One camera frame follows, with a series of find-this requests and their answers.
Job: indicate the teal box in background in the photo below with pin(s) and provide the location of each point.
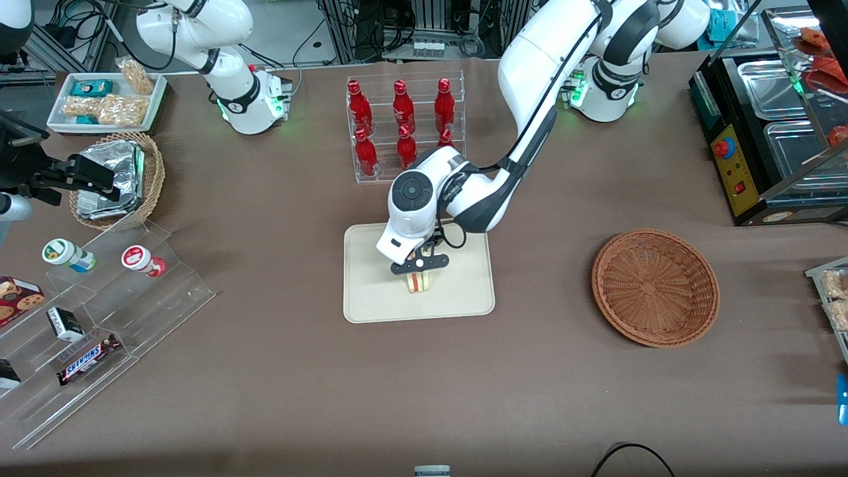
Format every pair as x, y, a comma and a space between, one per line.
725, 25

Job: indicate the metal pan in warmer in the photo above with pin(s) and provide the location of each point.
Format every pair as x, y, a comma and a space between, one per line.
795, 149
768, 86

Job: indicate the beige plastic serving tray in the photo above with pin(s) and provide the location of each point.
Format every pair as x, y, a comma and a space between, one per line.
371, 285

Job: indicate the silver foil packages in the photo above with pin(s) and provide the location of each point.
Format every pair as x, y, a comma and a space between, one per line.
116, 175

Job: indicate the red soda bottle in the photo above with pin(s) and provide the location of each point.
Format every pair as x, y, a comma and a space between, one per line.
402, 106
358, 106
365, 156
446, 138
405, 149
444, 106

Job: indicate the clear bag of puffed snacks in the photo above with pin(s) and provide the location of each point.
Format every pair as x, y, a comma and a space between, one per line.
136, 76

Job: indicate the triangle sandwich with tomato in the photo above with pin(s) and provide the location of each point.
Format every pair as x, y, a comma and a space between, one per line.
419, 282

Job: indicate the white power strip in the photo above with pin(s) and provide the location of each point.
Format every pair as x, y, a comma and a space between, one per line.
428, 48

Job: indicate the snickers chocolate bar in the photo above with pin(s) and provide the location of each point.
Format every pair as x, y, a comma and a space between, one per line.
89, 358

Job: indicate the black glass food warmer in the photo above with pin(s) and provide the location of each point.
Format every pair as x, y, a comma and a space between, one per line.
742, 165

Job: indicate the round brown wicker basket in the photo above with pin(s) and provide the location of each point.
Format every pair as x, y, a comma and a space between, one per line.
656, 288

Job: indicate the light wicker basket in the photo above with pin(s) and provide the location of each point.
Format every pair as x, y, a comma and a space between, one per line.
154, 172

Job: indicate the teal snack packet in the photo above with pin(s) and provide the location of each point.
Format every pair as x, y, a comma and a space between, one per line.
91, 88

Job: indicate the long bag of puffed snacks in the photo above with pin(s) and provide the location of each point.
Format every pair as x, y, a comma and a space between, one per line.
109, 109

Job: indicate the grey object at table edge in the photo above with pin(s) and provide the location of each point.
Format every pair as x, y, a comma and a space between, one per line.
432, 471

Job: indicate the white rectangular snack tray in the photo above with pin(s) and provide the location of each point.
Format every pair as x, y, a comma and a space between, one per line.
59, 112

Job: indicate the small black white carton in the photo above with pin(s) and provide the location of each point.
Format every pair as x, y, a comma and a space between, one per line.
64, 323

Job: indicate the blue plastic object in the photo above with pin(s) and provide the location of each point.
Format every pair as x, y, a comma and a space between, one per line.
843, 401

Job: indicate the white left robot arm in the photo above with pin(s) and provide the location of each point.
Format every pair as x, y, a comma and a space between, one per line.
530, 66

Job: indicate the red food in warmer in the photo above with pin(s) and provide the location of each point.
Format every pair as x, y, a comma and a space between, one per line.
825, 66

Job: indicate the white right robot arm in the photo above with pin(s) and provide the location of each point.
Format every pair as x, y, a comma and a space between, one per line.
238, 93

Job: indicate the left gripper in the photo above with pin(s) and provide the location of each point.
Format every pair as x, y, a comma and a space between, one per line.
436, 238

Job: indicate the clear acrylic bottle rack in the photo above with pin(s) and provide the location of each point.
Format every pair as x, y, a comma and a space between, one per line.
384, 165

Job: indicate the red cookie box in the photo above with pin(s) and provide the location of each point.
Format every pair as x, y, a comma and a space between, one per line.
16, 298

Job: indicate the red lid yoghurt cup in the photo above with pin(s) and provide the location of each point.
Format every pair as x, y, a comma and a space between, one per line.
139, 258

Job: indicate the clear acrylic stepped shelf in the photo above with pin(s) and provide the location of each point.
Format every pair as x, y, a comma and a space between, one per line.
152, 311

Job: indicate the green lid yoghurt cup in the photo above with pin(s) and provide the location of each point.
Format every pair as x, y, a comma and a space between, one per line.
63, 254

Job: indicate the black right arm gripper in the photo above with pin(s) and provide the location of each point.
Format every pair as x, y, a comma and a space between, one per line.
25, 163

